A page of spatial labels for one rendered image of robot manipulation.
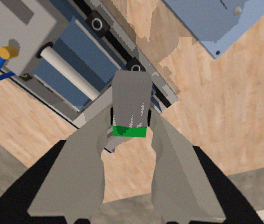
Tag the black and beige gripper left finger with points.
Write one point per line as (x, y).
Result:
(66, 183)

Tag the grey block with green end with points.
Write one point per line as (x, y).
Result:
(131, 95)

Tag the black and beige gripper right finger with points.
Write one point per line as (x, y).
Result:
(187, 186)

